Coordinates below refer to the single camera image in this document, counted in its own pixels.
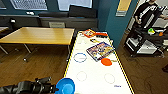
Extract round bowl blue rim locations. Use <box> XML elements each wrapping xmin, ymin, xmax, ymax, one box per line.
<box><xmin>73</xmin><ymin>52</ymin><xmax>88</xmax><ymax>64</ymax></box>

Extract red flat object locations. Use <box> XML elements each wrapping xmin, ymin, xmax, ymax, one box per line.
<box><xmin>94</xmin><ymin>31</ymin><xmax>110</xmax><ymax>38</ymax></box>

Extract person in black shirt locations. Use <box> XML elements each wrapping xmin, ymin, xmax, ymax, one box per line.
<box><xmin>133</xmin><ymin>0</ymin><xmax>161</xmax><ymax>32</ymax></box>

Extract orange game box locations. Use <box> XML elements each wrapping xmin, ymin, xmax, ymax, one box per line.
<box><xmin>81</xmin><ymin>29</ymin><xmax>98</xmax><ymax>39</ymax></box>

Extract bright wall window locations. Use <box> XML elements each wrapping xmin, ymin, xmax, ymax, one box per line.
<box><xmin>0</xmin><ymin>0</ymin><xmax>8</xmax><ymax>10</ymax></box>
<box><xmin>57</xmin><ymin>0</ymin><xmax>94</xmax><ymax>12</ymax></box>
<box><xmin>9</xmin><ymin>0</ymin><xmax>50</xmax><ymax>12</ymax></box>

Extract white glowing table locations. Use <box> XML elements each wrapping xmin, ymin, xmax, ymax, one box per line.
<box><xmin>57</xmin><ymin>30</ymin><xmax>136</xmax><ymax>94</ymax></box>

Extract small white ledge object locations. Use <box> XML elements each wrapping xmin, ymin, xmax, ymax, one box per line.
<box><xmin>26</xmin><ymin>11</ymin><xmax>35</xmax><ymax>16</ymax></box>

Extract blue plastic bowl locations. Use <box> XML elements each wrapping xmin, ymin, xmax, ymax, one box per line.
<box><xmin>54</xmin><ymin>77</ymin><xmax>76</xmax><ymax>94</ymax></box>

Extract yellow wall sign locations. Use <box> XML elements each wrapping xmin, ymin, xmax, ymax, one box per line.
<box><xmin>115</xmin><ymin>0</ymin><xmax>132</xmax><ymax>18</ymax></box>

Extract black wheeled cart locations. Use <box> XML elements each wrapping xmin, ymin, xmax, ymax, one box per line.
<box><xmin>124</xmin><ymin>25</ymin><xmax>168</xmax><ymax>58</ymax></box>

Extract small yellow black object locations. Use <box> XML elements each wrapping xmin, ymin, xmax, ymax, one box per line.
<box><xmin>89</xmin><ymin>38</ymin><xmax>101</xmax><ymax>44</ymax></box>

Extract small orange object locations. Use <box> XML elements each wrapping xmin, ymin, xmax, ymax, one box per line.
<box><xmin>158</xmin><ymin>31</ymin><xmax>165</xmax><ymax>37</ymax></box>

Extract wooden square table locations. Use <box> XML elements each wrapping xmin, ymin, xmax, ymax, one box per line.
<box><xmin>0</xmin><ymin>26</ymin><xmax>76</xmax><ymax>63</ymax></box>

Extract colourful board game box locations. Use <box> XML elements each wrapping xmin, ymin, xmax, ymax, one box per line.
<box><xmin>86</xmin><ymin>41</ymin><xmax>116</xmax><ymax>63</ymax></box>

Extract green yellow object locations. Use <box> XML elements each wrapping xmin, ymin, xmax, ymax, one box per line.
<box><xmin>148</xmin><ymin>28</ymin><xmax>156</xmax><ymax>35</ymax></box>

